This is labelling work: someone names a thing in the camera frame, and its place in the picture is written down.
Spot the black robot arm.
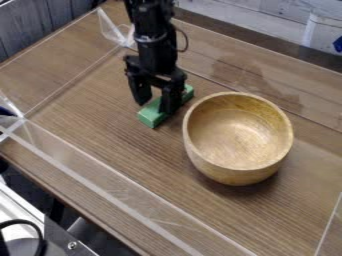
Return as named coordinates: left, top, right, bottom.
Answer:
left=123, top=0, right=187, bottom=115

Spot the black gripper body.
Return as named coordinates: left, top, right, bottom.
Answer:
left=124, top=33, right=186, bottom=89

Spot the green rectangular block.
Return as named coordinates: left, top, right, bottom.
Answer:
left=136, top=85, right=194, bottom=128

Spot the brown wooden bowl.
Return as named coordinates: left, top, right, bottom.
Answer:
left=182, top=92, right=294, bottom=186

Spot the clear acrylic left bracket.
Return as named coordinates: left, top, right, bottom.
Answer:
left=0, top=91, right=26, bottom=143

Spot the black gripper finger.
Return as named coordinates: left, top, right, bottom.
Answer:
left=128, top=75, right=153, bottom=105
left=159, top=84, right=185, bottom=115

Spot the clear acrylic corner bracket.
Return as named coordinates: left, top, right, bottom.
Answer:
left=96, top=8, right=135, bottom=48

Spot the black cable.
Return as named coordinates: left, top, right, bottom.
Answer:
left=0, top=218, right=48, bottom=256

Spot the blue object at edge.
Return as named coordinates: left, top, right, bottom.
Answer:
left=333, top=36, right=342, bottom=53

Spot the white cylindrical container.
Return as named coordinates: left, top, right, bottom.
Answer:
left=302, top=10, right=342, bottom=56

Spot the metal bracket with screw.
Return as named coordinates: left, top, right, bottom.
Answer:
left=44, top=217, right=99, bottom=256

